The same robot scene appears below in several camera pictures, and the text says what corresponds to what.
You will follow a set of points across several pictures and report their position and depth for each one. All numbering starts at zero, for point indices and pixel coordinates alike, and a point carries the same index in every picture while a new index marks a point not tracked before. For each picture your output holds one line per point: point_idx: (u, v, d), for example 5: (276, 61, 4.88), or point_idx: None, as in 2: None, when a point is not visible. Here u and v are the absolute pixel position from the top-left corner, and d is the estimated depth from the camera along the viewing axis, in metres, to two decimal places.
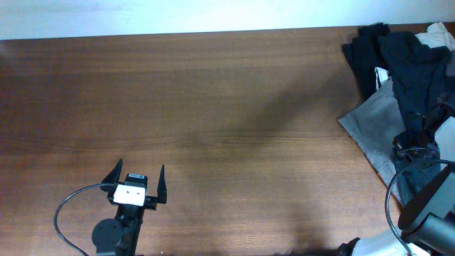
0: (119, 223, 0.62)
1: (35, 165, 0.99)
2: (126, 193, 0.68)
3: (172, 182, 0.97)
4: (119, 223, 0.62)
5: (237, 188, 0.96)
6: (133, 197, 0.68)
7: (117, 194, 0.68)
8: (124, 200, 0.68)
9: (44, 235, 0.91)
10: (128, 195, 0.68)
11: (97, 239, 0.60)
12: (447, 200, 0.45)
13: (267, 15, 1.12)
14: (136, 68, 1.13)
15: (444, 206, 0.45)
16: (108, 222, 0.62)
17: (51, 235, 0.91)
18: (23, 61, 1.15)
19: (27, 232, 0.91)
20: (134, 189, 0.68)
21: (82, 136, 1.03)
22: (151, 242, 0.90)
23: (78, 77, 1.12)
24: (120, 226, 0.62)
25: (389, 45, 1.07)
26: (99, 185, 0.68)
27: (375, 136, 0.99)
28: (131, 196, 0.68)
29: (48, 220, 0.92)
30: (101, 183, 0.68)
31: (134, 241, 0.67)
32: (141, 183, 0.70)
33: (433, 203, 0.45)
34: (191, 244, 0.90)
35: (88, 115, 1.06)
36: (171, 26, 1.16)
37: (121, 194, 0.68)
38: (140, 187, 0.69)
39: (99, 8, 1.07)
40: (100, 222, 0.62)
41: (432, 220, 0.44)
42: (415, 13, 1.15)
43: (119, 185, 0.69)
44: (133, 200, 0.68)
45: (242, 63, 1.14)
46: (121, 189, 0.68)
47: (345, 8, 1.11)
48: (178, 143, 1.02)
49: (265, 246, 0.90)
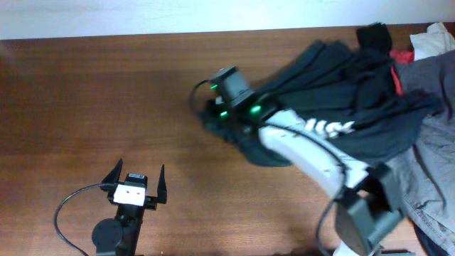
0: (119, 223, 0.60)
1: (30, 166, 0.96)
2: (126, 193, 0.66)
3: (170, 182, 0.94)
4: (119, 223, 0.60)
5: (237, 188, 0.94)
6: (134, 196, 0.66)
7: (116, 194, 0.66)
8: (125, 200, 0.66)
9: (37, 236, 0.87)
10: (129, 195, 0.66)
11: (97, 239, 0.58)
12: (363, 216, 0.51)
13: (266, 16, 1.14)
14: (136, 68, 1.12)
15: (365, 220, 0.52)
16: (108, 222, 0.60)
17: (44, 237, 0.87)
18: (22, 60, 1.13)
19: (21, 233, 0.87)
20: (134, 189, 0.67)
21: (79, 135, 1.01)
22: (148, 244, 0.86)
23: (77, 76, 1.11)
24: (120, 226, 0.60)
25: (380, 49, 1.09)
26: (100, 185, 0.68)
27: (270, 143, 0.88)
28: (132, 196, 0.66)
29: (43, 221, 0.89)
30: (101, 183, 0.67)
31: (135, 242, 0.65)
32: (142, 183, 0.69)
33: (361, 227, 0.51)
34: (189, 246, 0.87)
35: (85, 114, 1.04)
36: (170, 26, 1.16)
37: (121, 194, 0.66)
38: (141, 187, 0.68)
39: (99, 8, 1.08)
40: (101, 222, 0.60)
41: (368, 232, 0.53)
42: (413, 14, 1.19)
43: (119, 185, 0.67)
44: (134, 201, 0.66)
45: (242, 62, 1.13)
46: (121, 189, 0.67)
47: (342, 7, 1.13)
48: (178, 143, 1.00)
49: (266, 246, 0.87)
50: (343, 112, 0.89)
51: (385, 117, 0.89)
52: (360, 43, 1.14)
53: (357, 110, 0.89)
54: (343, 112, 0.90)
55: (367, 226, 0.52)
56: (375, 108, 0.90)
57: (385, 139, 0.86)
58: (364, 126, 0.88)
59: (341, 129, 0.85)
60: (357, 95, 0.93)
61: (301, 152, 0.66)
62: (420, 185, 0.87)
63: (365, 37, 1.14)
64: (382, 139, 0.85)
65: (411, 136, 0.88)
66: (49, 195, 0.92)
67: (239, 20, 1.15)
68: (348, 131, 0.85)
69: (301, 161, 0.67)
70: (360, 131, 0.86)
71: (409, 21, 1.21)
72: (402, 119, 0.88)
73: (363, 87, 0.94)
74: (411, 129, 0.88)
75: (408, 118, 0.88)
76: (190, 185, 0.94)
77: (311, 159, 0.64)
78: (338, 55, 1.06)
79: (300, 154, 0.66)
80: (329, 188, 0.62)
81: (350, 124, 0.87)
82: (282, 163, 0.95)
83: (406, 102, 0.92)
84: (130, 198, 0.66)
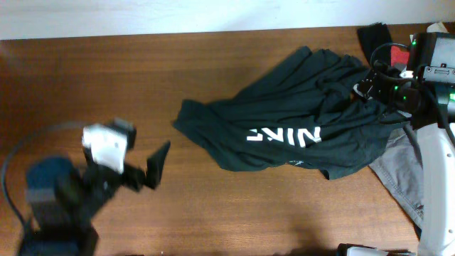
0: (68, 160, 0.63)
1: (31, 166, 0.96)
2: (105, 141, 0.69)
3: (171, 182, 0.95)
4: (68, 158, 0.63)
5: (237, 188, 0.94)
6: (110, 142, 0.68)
7: (94, 136, 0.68)
8: (89, 144, 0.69)
9: None
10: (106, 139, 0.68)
11: (32, 176, 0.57)
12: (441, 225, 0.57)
13: (266, 16, 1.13)
14: (136, 67, 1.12)
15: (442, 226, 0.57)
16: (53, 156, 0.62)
17: None
18: (23, 61, 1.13)
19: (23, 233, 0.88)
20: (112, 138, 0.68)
21: (81, 136, 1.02)
22: (150, 244, 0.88)
23: (78, 76, 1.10)
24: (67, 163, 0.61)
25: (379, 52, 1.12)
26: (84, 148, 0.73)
27: (242, 144, 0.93)
28: (102, 145, 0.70)
29: None
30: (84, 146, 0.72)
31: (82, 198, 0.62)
32: (124, 132, 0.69)
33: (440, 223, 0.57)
34: (190, 245, 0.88)
35: (87, 114, 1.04)
36: (170, 27, 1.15)
37: (99, 139, 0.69)
38: (121, 136, 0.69)
39: (99, 8, 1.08)
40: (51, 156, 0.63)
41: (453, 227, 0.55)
42: (414, 13, 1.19)
43: (104, 131, 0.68)
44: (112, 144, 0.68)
45: (242, 62, 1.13)
46: (106, 136, 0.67)
47: (343, 8, 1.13)
48: (178, 144, 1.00)
49: (265, 246, 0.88)
50: (309, 120, 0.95)
51: (350, 129, 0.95)
52: (361, 43, 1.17)
53: (323, 118, 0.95)
54: (309, 119, 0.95)
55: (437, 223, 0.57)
56: (342, 121, 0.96)
57: (348, 150, 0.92)
58: (328, 138, 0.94)
59: (311, 139, 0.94)
60: (327, 109, 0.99)
61: (414, 43, 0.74)
62: (419, 186, 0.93)
63: (366, 38, 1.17)
64: (345, 150, 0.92)
65: (374, 151, 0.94)
66: None
67: (238, 20, 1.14)
68: (315, 141, 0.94)
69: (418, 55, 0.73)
70: (323, 141, 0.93)
71: (409, 21, 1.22)
72: (366, 132, 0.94)
73: (333, 101, 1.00)
74: (377, 143, 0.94)
75: (372, 131, 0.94)
76: (191, 185, 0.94)
77: (426, 43, 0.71)
78: (320, 62, 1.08)
79: (420, 45, 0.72)
80: (446, 160, 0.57)
81: (319, 135, 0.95)
82: (247, 167, 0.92)
83: (374, 117, 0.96)
84: (110, 148, 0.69)
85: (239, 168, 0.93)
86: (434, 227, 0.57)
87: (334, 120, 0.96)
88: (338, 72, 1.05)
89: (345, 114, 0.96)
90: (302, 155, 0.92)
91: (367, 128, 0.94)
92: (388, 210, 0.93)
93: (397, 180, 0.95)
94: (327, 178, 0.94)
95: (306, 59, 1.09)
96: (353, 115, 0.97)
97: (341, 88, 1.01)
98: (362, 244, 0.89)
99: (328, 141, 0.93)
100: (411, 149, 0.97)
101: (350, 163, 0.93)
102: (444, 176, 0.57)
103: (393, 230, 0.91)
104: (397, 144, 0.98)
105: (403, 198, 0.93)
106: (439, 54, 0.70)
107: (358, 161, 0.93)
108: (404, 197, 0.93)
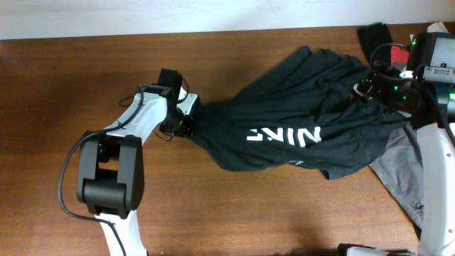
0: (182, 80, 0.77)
1: (28, 165, 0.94)
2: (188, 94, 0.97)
3: (171, 182, 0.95)
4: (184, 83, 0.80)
5: (237, 188, 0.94)
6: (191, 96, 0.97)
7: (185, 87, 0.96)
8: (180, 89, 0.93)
9: (31, 235, 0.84)
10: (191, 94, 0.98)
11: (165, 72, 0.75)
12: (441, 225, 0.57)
13: (266, 15, 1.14)
14: (135, 66, 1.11)
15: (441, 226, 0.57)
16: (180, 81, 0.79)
17: (38, 235, 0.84)
18: (22, 61, 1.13)
19: (14, 232, 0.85)
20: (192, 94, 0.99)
21: (77, 134, 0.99)
22: (149, 243, 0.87)
23: (77, 75, 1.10)
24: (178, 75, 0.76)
25: (380, 53, 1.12)
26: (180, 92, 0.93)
27: (240, 144, 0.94)
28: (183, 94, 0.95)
29: (38, 221, 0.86)
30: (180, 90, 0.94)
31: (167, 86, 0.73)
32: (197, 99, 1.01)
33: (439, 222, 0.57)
34: (190, 244, 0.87)
35: (72, 121, 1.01)
36: (170, 27, 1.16)
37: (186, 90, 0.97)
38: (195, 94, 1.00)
39: (99, 8, 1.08)
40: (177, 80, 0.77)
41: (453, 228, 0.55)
42: (412, 13, 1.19)
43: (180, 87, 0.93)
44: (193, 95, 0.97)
45: (242, 61, 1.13)
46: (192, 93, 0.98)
47: (341, 8, 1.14)
48: (179, 144, 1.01)
49: (265, 246, 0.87)
50: (309, 120, 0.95)
51: (350, 128, 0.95)
52: (361, 43, 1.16)
53: (322, 118, 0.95)
54: (309, 119, 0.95)
55: (437, 220, 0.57)
56: (342, 120, 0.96)
57: (348, 149, 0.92)
58: (328, 137, 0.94)
59: (311, 139, 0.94)
60: (328, 109, 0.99)
61: (414, 43, 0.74)
62: (419, 185, 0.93)
63: (367, 38, 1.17)
64: (345, 149, 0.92)
65: (375, 150, 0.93)
66: (45, 195, 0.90)
67: (238, 20, 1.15)
68: (315, 141, 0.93)
69: (419, 55, 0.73)
70: (323, 141, 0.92)
71: (409, 21, 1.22)
72: (365, 131, 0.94)
73: (333, 100, 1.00)
74: (377, 143, 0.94)
75: (372, 131, 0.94)
76: (190, 185, 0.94)
77: (426, 44, 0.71)
78: (320, 62, 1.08)
79: (420, 45, 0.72)
80: (446, 160, 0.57)
81: (319, 135, 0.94)
82: (247, 167, 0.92)
83: (375, 117, 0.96)
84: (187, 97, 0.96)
85: (239, 168, 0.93)
86: (434, 227, 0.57)
87: (334, 120, 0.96)
88: (338, 72, 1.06)
89: (346, 113, 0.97)
90: (302, 155, 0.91)
91: (367, 127, 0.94)
92: (388, 210, 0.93)
93: (397, 180, 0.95)
94: (328, 178, 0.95)
95: (306, 59, 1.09)
96: (353, 114, 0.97)
97: (341, 89, 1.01)
98: (363, 244, 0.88)
99: (328, 141, 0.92)
100: (411, 149, 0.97)
101: (351, 162, 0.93)
102: (444, 176, 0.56)
103: (394, 230, 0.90)
104: (398, 144, 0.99)
105: (402, 198, 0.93)
106: (439, 53, 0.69)
107: (358, 161, 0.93)
108: (404, 196, 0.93)
